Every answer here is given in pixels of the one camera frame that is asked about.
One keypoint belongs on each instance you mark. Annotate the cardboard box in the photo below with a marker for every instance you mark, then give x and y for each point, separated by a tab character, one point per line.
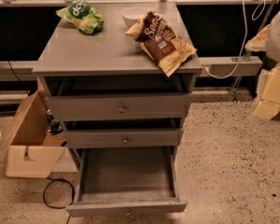
33	152

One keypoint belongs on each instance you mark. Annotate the grey bottom drawer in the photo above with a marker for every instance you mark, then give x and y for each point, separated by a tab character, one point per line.
127	182

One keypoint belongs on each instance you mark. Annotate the brown chip bag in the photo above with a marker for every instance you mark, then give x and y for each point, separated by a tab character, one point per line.
160	42

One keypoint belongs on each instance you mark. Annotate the metal pole stand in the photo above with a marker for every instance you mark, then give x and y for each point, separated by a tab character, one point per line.
247	53

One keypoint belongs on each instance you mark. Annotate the grey wall shelf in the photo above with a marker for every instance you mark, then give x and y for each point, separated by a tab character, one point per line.
223	66

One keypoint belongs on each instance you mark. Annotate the small dark blue object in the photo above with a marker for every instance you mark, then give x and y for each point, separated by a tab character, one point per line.
54	125

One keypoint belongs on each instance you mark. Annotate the grey drawer cabinet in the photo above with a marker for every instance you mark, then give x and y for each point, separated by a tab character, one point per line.
109	63

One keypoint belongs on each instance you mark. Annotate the grey drawer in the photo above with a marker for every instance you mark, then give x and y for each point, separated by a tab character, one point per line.
127	182
124	138
74	108

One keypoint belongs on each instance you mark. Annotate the grey top drawer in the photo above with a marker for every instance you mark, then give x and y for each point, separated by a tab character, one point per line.
74	108

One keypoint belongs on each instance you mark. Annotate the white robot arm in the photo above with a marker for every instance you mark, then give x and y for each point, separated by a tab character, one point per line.
273	39

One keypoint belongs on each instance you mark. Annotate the green chip bag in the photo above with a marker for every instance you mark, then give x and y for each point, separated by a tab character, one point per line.
83	16

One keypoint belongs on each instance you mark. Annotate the white bowl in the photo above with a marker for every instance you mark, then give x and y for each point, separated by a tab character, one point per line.
131	15

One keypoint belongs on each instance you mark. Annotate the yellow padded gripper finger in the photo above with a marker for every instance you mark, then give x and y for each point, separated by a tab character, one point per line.
267	103
258	42

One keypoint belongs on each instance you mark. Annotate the grey middle drawer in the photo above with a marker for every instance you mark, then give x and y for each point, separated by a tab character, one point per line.
124	138

